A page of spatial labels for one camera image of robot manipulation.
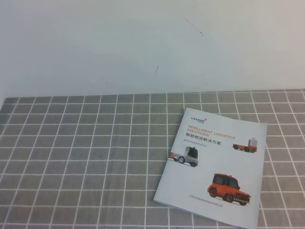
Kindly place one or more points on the white logistics brochure book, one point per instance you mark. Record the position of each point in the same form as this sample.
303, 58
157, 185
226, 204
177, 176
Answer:
215, 169

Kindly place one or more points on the grey checked tablecloth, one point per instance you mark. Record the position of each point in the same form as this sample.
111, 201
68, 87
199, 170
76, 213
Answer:
94, 162

